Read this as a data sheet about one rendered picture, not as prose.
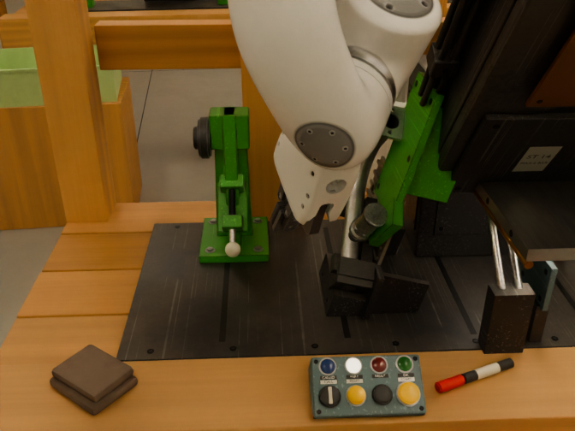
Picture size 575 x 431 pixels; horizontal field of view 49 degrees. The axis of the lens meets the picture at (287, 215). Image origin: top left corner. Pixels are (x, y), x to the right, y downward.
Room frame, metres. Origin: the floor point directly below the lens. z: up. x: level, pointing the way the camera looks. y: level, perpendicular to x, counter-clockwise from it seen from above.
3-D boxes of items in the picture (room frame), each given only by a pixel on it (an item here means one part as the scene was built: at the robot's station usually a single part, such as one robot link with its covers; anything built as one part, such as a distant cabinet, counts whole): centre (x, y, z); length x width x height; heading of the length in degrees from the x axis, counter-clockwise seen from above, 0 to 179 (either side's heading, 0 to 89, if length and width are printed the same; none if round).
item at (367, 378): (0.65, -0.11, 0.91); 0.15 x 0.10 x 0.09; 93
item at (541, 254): (0.86, -0.37, 1.11); 0.39 x 0.16 x 0.03; 3
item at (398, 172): (0.89, -0.21, 1.17); 0.13 x 0.12 x 0.20; 93
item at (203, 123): (1.06, 0.15, 1.12); 0.07 x 0.03 x 0.08; 3
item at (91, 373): (0.67, 0.27, 0.91); 0.10 x 0.08 x 0.03; 53
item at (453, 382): (0.68, -0.27, 0.91); 0.13 x 0.02 x 0.02; 114
